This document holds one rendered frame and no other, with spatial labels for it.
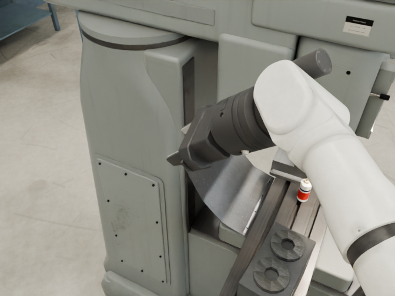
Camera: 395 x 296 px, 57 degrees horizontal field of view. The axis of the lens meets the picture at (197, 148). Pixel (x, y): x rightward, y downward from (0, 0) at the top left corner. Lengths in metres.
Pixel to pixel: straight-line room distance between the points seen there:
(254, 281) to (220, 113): 0.55
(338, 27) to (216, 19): 0.28
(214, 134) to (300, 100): 0.17
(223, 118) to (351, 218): 0.24
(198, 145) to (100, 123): 0.76
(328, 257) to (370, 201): 1.08
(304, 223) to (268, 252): 0.35
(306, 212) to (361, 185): 1.01
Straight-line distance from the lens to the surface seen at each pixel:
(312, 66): 0.49
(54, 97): 3.75
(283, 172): 1.44
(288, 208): 1.36
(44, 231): 2.61
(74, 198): 2.73
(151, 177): 1.29
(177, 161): 0.62
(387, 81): 1.00
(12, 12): 5.13
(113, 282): 2.09
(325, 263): 1.40
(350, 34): 0.85
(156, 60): 1.01
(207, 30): 0.96
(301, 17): 0.85
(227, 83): 0.99
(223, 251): 1.51
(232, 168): 1.44
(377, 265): 0.33
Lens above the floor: 2.00
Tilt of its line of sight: 43 degrees down
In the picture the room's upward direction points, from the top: straight up
